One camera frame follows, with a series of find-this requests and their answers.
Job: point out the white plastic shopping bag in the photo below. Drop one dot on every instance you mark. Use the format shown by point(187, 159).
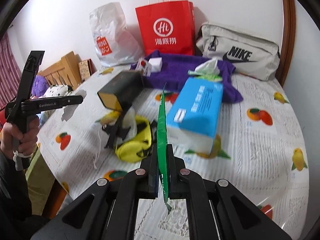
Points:
point(110, 35)

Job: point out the white tissue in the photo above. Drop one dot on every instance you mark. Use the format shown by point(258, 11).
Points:
point(207, 66)

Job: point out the brown wooden door frame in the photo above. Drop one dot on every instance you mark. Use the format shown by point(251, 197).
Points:
point(287, 30)

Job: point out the white sock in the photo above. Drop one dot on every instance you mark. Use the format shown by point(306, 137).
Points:
point(131, 123)

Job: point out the green bed sheet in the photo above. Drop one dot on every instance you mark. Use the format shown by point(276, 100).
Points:
point(35, 162)

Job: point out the fruit print tablecloth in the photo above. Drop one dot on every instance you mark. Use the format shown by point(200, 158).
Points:
point(250, 160)

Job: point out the red paper bag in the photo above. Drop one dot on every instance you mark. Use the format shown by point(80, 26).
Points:
point(165, 30)

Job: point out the white packet with red label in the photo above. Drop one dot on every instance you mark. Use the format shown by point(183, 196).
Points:
point(145, 67)

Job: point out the person's left hand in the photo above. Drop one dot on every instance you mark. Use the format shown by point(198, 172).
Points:
point(10, 140)

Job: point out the grey waist bag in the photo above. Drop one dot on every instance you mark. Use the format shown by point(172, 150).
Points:
point(237, 47)

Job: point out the blue tissue pack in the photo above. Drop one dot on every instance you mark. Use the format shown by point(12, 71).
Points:
point(195, 115)

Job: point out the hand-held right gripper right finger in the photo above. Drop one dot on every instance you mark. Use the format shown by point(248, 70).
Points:
point(176, 177)

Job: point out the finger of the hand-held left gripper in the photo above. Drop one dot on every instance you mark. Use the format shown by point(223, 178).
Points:
point(73, 100)

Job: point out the person's left forearm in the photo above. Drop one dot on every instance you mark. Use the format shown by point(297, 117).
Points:
point(12, 185)

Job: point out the purple towel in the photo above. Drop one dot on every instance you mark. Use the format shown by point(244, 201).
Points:
point(175, 75)

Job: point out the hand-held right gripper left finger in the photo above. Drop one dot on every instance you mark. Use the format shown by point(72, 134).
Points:
point(150, 177)

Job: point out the white polka dot cloth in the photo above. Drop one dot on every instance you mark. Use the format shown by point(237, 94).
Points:
point(57, 92)

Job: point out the wooden bed headboard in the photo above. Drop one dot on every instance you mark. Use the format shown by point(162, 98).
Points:
point(62, 67)

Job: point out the patterned brown box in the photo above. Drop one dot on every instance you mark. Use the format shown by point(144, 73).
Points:
point(86, 68)

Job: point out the red striped curtain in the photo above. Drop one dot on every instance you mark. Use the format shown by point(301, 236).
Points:
point(10, 62)

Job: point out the purple plush toy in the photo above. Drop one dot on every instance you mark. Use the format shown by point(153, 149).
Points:
point(41, 86)

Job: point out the black tin box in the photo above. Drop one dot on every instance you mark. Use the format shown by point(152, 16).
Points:
point(120, 90)

